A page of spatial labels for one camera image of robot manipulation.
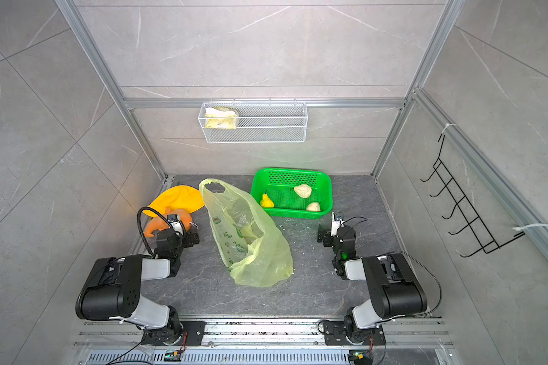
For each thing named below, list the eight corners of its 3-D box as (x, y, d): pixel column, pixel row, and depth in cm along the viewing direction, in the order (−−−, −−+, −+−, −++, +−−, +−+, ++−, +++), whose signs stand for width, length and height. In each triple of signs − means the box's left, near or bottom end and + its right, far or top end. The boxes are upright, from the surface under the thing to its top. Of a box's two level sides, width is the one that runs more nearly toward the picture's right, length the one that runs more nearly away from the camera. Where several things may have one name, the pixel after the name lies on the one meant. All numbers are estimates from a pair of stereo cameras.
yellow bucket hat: (147, 219, 105) (144, 216, 102) (150, 195, 114) (147, 191, 112) (204, 208, 109) (202, 204, 107) (203, 185, 118) (201, 181, 116)
